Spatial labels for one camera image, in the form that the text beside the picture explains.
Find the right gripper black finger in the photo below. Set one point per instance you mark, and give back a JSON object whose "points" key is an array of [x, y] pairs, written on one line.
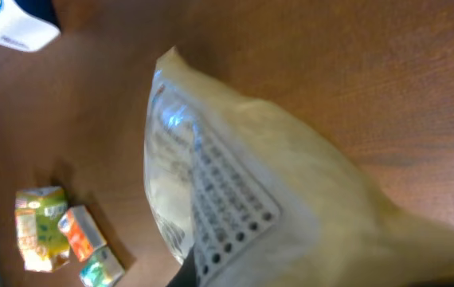
{"points": [[187, 274]]}

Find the teal green small carton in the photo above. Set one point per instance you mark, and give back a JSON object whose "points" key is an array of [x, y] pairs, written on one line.
{"points": [[102, 269]]}

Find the beige plastic snack bag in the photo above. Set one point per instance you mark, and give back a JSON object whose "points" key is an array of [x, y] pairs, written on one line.
{"points": [[265, 200]]}

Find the orange small carton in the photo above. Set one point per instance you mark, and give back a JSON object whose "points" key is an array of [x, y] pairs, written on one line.
{"points": [[81, 231]]}

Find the green yellow juice carton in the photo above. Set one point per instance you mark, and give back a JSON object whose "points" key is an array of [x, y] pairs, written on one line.
{"points": [[43, 247]]}

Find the white barcode scanner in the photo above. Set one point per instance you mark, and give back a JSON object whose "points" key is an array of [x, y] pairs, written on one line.
{"points": [[28, 25]]}

